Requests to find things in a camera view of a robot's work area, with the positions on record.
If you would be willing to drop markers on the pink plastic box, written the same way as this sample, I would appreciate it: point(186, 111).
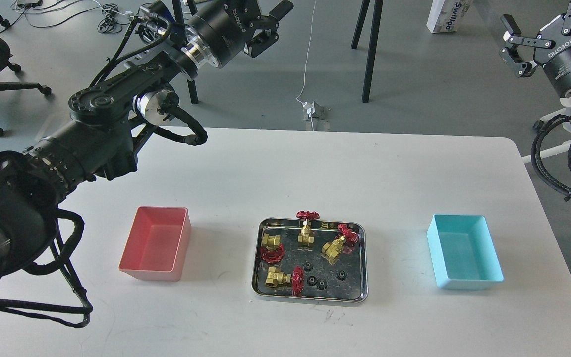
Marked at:
point(157, 244)

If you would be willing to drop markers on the floor power socket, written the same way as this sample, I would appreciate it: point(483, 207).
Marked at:
point(314, 111)

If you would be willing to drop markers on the light blue plastic box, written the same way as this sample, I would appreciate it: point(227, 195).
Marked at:
point(463, 253)

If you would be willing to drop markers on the white cardboard box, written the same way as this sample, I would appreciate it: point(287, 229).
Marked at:
point(446, 15)

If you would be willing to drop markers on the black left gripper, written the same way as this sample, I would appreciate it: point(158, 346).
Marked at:
point(223, 29)

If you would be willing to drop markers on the shiny metal tray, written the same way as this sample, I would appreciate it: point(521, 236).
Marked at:
point(354, 289)

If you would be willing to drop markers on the brass valve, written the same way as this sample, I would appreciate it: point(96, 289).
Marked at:
point(277, 278)
point(271, 250)
point(305, 239)
point(345, 241)

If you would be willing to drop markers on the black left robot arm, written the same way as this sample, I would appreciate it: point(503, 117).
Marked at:
point(128, 101)

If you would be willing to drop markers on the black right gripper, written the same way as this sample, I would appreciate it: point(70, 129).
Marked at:
point(555, 61)

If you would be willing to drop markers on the black stand leg far right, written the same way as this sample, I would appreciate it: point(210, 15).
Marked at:
point(364, 7)

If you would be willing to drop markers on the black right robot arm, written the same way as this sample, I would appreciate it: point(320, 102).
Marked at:
point(528, 54)

